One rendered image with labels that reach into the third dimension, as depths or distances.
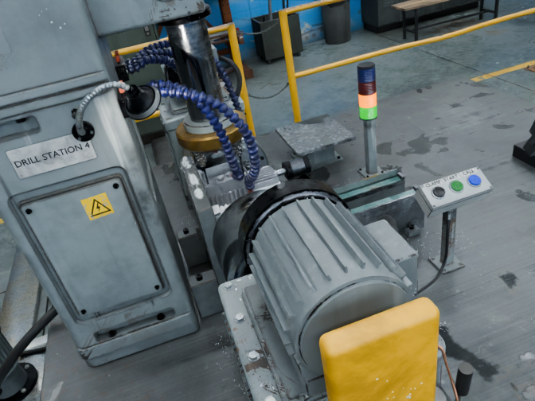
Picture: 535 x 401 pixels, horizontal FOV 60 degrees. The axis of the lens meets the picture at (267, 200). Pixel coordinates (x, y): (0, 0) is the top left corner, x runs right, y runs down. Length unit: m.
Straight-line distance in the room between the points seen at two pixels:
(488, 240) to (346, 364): 1.04
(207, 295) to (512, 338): 0.75
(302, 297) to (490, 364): 0.70
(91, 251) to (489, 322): 0.94
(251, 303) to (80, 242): 0.45
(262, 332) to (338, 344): 0.27
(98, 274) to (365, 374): 0.75
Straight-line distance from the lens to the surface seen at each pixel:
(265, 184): 1.24
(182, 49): 1.07
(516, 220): 1.58
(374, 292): 0.56
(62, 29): 0.92
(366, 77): 1.61
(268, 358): 0.71
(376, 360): 0.52
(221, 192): 1.20
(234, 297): 0.82
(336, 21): 6.36
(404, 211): 1.44
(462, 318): 1.26
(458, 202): 1.22
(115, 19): 0.99
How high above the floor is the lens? 1.73
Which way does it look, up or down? 33 degrees down
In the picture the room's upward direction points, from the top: 11 degrees counter-clockwise
